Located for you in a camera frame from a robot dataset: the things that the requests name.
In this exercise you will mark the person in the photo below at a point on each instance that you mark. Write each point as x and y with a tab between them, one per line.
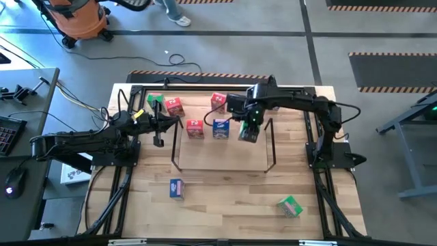
172	10

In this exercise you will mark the silver bracket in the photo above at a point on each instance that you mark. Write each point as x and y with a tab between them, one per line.
317	243
126	242

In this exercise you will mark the red Froot Loops cereal box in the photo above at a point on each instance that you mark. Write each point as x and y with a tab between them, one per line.
175	107
195	129
218	102

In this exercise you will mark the grey desk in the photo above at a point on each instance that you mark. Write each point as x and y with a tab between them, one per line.
30	102

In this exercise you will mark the yellow tag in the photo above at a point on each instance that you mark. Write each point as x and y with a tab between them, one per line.
138	113

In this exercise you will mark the black hazard-striped floor mat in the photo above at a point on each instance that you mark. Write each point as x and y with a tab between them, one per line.
375	3
392	71
205	79
205	1

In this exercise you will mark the black clamp tool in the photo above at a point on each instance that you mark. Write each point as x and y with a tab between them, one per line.
20	92

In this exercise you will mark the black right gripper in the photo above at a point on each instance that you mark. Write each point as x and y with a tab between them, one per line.
252	112

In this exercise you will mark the grey metal stand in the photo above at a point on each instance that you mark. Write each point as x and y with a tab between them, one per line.
411	160

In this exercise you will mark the white cardboard box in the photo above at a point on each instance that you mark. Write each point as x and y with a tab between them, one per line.
73	176

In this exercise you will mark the black keyboard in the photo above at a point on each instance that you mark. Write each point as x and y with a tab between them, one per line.
10	135

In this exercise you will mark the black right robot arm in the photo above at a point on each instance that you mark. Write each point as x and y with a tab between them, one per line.
300	100

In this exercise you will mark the black computer mouse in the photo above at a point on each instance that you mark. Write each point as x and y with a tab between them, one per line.
15	182

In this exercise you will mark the orange shop vacuum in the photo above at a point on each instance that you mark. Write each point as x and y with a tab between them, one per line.
78	20

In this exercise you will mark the black table frame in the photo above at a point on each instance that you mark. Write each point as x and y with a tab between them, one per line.
205	89

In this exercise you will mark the green Apple Jacks cereal box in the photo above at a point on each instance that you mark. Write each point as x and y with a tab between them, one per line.
290	206
152	99
251	139

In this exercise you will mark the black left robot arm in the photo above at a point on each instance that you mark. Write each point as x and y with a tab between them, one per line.
78	143

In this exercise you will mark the black table clamp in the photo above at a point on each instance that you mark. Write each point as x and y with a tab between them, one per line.
272	79
166	82

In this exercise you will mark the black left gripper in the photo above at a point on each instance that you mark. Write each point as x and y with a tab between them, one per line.
150	123

